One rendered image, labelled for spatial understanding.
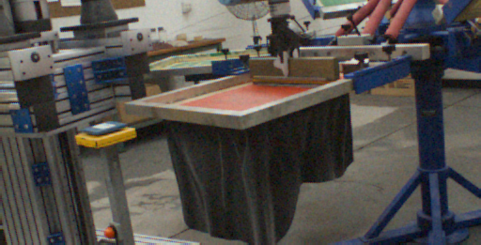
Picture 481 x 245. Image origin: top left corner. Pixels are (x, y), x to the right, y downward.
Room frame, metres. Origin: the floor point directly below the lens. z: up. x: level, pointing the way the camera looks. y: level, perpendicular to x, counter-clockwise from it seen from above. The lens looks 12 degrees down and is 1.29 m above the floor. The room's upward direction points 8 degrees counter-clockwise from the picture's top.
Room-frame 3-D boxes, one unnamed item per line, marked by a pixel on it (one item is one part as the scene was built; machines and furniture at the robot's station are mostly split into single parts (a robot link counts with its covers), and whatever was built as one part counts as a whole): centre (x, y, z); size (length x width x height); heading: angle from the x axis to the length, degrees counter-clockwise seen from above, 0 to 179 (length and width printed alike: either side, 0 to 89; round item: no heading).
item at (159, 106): (1.83, -0.09, 0.97); 0.79 x 0.58 x 0.04; 131
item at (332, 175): (1.64, -0.18, 0.74); 0.46 x 0.04 x 0.42; 131
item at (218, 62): (2.82, -0.02, 1.05); 1.08 x 0.61 x 0.23; 71
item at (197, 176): (1.64, 0.13, 0.74); 0.45 x 0.03 x 0.43; 41
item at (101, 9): (2.23, 0.53, 1.31); 0.15 x 0.15 x 0.10
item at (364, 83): (1.78, -0.45, 0.97); 0.30 x 0.05 x 0.07; 131
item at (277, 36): (1.93, -0.16, 1.14); 0.09 x 0.08 x 0.12; 41
